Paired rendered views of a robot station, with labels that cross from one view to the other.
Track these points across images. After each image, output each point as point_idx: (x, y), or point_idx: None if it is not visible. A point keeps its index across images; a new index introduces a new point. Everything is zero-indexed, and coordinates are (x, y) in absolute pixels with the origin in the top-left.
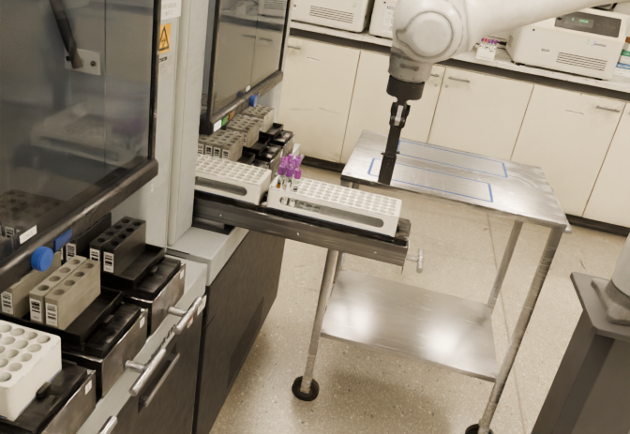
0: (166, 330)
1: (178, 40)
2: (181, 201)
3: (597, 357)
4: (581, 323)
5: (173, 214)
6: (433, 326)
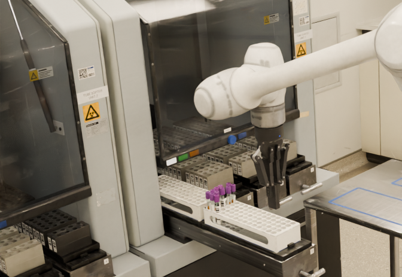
0: None
1: (116, 109)
2: (142, 215)
3: None
4: None
5: (134, 224)
6: None
